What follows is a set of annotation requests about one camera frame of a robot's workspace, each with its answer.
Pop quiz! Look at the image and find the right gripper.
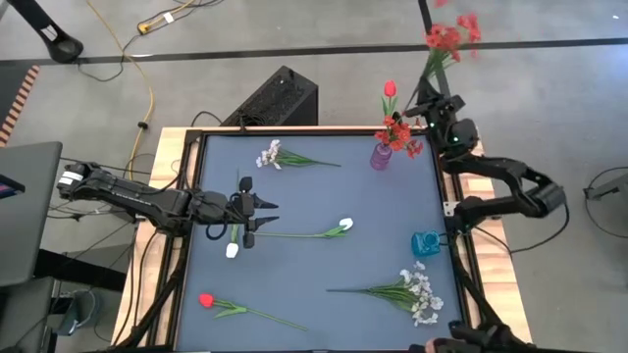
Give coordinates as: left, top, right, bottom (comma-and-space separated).
404, 76, 466, 131

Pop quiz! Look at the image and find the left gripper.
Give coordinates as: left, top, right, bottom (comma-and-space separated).
188, 175, 281, 250

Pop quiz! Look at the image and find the red tulip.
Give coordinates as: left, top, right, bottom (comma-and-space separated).
381, 79, 399, 119
198, 292, 309, 332

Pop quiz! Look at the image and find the white tulip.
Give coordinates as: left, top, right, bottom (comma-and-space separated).
252, 217, 354, 240
225, 169, 242, 260

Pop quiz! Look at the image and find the small red blossom spray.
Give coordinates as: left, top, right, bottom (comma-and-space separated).
375, 115, 424, 159

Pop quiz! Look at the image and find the large red blossom spray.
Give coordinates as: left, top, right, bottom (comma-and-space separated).
421, 0, 483, 82

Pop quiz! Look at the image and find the small white blossom spray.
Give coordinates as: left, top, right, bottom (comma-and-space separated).
254, 138, 343, 172

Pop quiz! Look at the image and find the large white blossom spray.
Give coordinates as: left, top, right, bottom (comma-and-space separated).
326, 259, 445, 328

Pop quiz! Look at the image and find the purple glass vase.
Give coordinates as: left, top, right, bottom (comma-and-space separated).
370, 141, 393, 172

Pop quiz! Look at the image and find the blue glass vase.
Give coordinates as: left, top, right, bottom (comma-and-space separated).
410, 229, 443, 259

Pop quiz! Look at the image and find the blue-grey table mat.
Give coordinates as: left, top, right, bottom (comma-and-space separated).
176, 134, 467, 352

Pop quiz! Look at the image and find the black computer tower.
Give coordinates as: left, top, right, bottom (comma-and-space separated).
220, 65, 320, 127

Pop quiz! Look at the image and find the grey stand leg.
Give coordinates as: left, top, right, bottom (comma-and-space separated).
583, 171, 628, 202

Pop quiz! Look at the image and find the grey side table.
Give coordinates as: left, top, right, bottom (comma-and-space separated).
0, 140, 64, 288

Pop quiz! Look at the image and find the dark device blue screen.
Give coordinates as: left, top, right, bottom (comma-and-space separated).
0, 174, 26, 201

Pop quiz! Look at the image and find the grey seat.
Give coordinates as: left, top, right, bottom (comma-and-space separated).
0, 277, 56, 353

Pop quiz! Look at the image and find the black stand leg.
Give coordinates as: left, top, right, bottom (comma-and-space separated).
5, 0, 84, 65

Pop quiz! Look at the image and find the black mat striped edge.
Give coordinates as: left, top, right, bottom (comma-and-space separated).
0, 63, 40, 148

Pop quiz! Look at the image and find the black aluminium table frame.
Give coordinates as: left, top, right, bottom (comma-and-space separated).
116, 125, 530, 353

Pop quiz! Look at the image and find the yellow cable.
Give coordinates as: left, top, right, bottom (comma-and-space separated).
85, 0, 156, 186

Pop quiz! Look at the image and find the yellow extension cord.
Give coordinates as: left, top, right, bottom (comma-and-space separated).
136, 0, 197, 35

